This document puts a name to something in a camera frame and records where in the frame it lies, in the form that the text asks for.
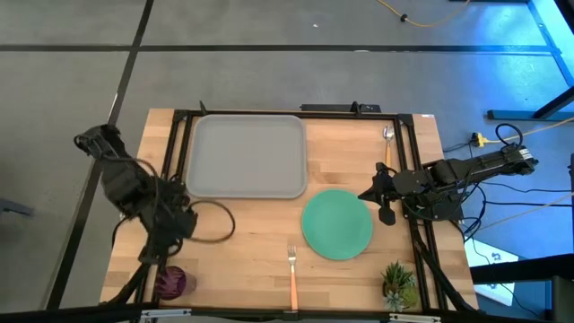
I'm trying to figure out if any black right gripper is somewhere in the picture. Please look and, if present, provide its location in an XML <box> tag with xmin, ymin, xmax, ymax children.
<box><xmin>357</xmin><ymin>161</ymin><xmax>434</xmax><ymax>227</ymax></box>

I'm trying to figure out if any green round plate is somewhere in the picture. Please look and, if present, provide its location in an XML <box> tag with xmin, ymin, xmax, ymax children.
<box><xmin>300</xmin><ymin>188</ymin><xmax>374</xmax><ymax>261</ymax></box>

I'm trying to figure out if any purple plastic cup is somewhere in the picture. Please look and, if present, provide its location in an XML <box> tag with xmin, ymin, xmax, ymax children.
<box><xmin>154</xmin><ymin>265</ymin><xmax>198</xmax><ymax>301</ymax></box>

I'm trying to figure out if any spoon with orange handle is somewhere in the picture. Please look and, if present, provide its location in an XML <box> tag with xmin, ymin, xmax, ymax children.
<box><xmin>382</xmin><ymin>125</ymin><xmax>396</xmax><ymax>168</ymax></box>

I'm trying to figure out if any fork with orange handle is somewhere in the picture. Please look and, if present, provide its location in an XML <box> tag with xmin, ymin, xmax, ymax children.
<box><xmin>287</xmin><ymin>244</ymin><xmax>300</xmax><ymax>313</ymax></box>

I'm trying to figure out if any small potted succulent plant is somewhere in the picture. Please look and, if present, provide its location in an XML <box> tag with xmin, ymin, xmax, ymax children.
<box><xmin>380</xmin><ymin>260</ymin><xmax>421</xmax><ymax>314</ymax></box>

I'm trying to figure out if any grey placemat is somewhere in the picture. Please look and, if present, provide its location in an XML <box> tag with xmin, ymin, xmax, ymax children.
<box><xmin>185</xmin><ymin>113</ymin><xmax>309</xmax><ymax>200</ymax></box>

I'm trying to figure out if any white printed box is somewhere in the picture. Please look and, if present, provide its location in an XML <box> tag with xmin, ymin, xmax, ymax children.
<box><xmin>464</xmin><ymin>237</ymin><xmax>521</xmax><ymax>307</ymax></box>

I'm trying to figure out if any black cable loop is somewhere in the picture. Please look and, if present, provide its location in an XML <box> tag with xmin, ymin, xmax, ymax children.
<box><xmin>186</xmin><ymin>199</ymin><xmax>237</xmax><ymax>245</ymax></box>

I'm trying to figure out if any black aluminium table frame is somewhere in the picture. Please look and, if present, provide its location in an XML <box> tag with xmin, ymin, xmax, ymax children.
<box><xmin>100</xmin><ymin>100</ymin><xmax>479</xmax><ymax>315</ymax></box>

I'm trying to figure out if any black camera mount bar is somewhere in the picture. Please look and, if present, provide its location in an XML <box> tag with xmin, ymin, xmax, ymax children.
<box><xmin>300</xmin><ymin>102</ymin><xmax>382</xmax><ymax>114</ymax></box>

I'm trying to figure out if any black metal desk frame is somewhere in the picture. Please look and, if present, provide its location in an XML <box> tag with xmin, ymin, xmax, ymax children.
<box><xmin>486</xmin><ymin>0</ymin><xmax>574</xmax><ymax>121</ymax></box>

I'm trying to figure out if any tan cable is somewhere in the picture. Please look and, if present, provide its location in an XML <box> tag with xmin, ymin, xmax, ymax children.
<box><xmin>487</xmin><ymin>116</ymin><xmax>574</xmax><ymax>144</ymax></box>

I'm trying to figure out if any yellow extension cable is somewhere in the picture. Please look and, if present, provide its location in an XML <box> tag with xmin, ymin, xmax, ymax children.
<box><xmin>376</xmin><ymin>0</ymin><xmax>472</xmax><ymax>28</ymax></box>

